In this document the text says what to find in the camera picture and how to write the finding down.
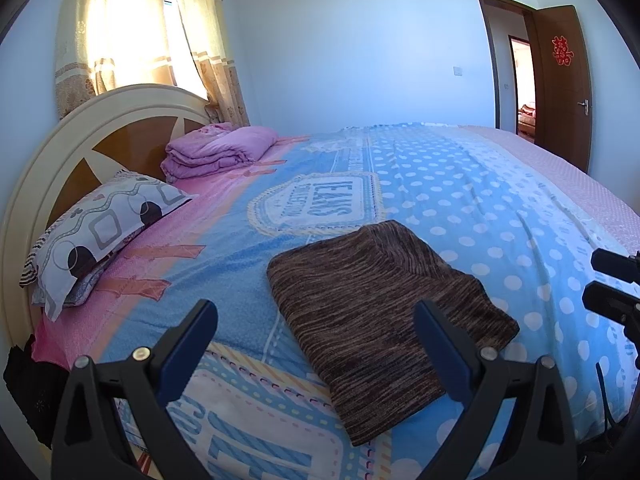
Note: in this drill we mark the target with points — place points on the beige patterned curtain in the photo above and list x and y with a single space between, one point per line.
210 50

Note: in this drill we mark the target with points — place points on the black cloth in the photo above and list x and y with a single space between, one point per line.
35 390

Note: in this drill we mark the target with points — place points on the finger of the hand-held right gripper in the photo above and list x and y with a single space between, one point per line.
617 264
612 302

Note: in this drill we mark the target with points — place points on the cream and wood headboard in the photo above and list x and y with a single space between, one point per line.
100 105

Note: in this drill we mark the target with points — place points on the brown wooden door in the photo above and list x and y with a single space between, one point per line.
555 110

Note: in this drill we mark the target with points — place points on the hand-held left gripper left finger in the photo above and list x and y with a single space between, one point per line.
187 350

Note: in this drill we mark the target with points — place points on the brown knit sweater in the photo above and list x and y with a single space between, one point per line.
370 310

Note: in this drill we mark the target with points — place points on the brown door frame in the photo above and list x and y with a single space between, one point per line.
487 60

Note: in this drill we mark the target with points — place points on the bed with blue patterned sheet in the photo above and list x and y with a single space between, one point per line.
450 185

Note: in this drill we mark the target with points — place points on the red patterned sofa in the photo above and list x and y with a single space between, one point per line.
526 117

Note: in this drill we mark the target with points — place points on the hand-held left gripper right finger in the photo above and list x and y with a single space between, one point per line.
445 355

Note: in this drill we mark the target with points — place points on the pink dotted bedsheet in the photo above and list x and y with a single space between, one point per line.
575 180

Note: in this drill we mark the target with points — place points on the red paper door decoration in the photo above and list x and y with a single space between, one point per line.
562 50

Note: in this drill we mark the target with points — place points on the folded pink quilt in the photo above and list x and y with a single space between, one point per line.
220 150

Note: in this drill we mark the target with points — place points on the grey patterned pillow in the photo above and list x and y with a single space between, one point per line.
100 230

